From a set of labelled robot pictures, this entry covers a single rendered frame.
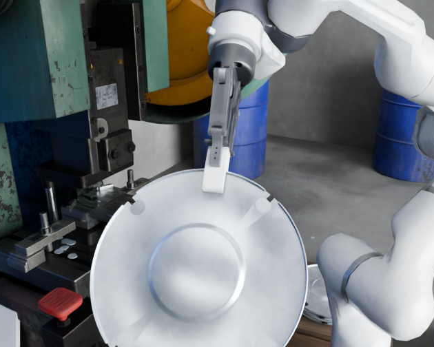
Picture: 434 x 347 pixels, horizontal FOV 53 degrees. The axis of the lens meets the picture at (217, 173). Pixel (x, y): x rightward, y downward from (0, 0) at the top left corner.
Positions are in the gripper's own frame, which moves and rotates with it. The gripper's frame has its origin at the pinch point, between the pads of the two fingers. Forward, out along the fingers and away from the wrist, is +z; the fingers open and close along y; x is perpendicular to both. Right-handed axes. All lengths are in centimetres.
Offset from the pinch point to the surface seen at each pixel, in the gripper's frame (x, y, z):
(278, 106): -13, -321, -211
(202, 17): -19, -38, -63
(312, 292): 19, -94, 1
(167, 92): -30, -53, -48
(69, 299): -28.3, -21.6, 18.5
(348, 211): 45, -223, -72
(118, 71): -33, -25, -35
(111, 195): -38, -49, -12
